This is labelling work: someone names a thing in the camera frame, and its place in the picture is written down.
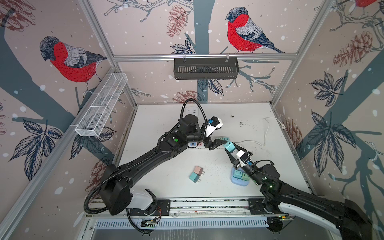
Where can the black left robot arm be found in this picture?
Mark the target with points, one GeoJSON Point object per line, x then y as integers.
{"type": "Point", "coordinates": [114, 193]}

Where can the white long power strip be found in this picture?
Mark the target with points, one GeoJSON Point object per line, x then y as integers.
{"type": "Point", "coordinates": [199, 145]}

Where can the teal green front adapter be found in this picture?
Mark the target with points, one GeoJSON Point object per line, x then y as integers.
{"type": "Point", "coordinates": [194, 177]}

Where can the pink plug adapter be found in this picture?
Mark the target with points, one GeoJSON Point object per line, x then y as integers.
{"type": "Point", "coordinates": [198, 170]}

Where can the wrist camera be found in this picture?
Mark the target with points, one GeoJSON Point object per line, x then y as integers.
{"type": "Point", "coordinates": [244, 158]}
{"type": "Point", "coordinates": [213, 124]}

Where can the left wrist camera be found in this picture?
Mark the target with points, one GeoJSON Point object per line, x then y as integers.
{"type": "Point", "coordinates": [213, 124]}

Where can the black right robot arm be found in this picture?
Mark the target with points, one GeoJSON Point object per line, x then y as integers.
{"type": "Point", "coordinates": [345, 219]}

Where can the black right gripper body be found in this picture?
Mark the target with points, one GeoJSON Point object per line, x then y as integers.
{"type": "Point", "coordinates": [250, 175]}

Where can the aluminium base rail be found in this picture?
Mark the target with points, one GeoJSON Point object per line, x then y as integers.
{"type": "Point", "coordinates": [194, 213]}

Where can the white mesh wall shelf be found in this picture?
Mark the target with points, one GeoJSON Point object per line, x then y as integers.
{"type": "Point", "coordinates": [97, 115]}

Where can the black hanging wire basket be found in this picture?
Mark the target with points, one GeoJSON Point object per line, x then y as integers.
{"type": "Point", "coordinates": [206, 68]}

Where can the light green plug adapter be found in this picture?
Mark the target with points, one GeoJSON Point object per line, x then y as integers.
{"type": "Point", "coordinates": [245, 177]}

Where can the white square power strip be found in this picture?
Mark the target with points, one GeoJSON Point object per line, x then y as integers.
{"type": "Point", "coordinates": [192, 111]}

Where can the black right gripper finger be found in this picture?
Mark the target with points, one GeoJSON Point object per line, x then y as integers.
{"type": "Point", "coordinates": [233, 159]}
{"type": "Point", "coordinates": [240, 150]}

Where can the blue rounded power strip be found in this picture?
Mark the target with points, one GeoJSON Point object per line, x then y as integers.
{"type": "Point", "coordinates": [238, 182]}

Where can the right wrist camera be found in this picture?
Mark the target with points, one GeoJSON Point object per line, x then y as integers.
{"type": "Point", "coordinates": [244, 158]}

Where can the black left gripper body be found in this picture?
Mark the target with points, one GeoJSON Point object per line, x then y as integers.
{"type": "Point", "coordinates": [206, 141]}

